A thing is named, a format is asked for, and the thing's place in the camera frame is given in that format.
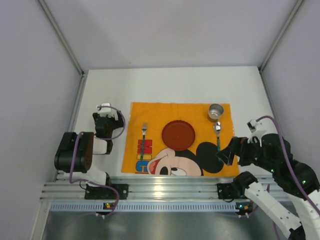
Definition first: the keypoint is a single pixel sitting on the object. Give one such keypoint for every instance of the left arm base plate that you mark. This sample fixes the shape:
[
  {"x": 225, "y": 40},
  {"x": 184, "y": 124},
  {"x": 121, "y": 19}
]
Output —
[{"x": 117, "y": 191}]

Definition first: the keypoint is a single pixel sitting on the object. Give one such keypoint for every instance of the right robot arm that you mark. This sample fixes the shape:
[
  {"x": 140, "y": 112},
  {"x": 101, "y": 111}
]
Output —
[{"x": 272, "y": 153}]

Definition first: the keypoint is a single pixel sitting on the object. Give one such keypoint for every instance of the aluminium frame post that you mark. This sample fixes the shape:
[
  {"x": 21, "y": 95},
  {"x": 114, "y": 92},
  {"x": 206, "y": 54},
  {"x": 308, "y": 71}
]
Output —
[
  {"x": 59, "y": 34},
  {"x": 298, "y": 4}
]

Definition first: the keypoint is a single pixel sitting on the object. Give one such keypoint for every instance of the red round plate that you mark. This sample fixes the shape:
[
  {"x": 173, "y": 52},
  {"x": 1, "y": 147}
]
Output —
[{"x": 178, "y": 135}]

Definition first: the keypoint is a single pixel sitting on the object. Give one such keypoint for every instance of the orange Mickey Mouse placemat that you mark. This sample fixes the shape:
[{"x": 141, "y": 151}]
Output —
[{"x": 198, "y": 160}]

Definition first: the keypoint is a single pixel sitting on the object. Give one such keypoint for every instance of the fork with green handle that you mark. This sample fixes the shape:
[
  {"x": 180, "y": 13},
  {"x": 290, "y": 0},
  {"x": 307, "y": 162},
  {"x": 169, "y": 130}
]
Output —
[{"x": 144, "y": 131}]

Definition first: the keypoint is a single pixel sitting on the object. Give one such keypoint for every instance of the left aluminium frame post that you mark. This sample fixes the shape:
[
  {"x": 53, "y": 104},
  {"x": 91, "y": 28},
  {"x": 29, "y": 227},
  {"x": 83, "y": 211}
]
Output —
[{"x": 59, "y": 34}]

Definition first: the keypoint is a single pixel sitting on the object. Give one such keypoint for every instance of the metal cup with brown band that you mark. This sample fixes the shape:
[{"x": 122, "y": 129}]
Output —
[{"x": 215, "y": 112}]

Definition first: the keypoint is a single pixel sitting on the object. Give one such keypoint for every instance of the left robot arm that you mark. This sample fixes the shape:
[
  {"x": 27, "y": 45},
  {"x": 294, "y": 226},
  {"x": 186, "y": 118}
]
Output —
[{"x": 75, "y": 152}]

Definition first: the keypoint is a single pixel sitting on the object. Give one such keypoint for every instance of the spoon with teal handle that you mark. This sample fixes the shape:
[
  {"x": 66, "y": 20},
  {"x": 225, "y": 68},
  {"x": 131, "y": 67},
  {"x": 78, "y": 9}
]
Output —
[{"x": 217, "y": 129}]

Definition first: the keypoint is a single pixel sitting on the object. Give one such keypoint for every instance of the aluminium mounting rail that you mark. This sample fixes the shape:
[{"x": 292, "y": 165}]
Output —
[{"x": 139, "y": 188}]

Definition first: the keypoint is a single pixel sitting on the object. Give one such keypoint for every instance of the slotted cable duct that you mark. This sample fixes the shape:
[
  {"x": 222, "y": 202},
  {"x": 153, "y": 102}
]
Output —
[{"x": 104, "y": 207}]

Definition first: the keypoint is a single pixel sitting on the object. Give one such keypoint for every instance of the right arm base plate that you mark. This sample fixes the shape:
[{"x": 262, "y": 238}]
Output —
[{"x": 229, "y": 192}]

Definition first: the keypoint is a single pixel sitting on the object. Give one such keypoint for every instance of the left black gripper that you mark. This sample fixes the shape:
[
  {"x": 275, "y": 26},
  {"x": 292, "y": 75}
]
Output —
[{"x": 105, "y": 119}]

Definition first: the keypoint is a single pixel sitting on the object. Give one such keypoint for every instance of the right aluminium frame post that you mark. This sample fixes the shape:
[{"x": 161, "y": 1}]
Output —
[{"x": 298, "y": 4}]

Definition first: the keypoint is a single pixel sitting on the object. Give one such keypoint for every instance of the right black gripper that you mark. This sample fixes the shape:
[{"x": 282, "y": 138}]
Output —
[{"x": 238, "y": 147}]

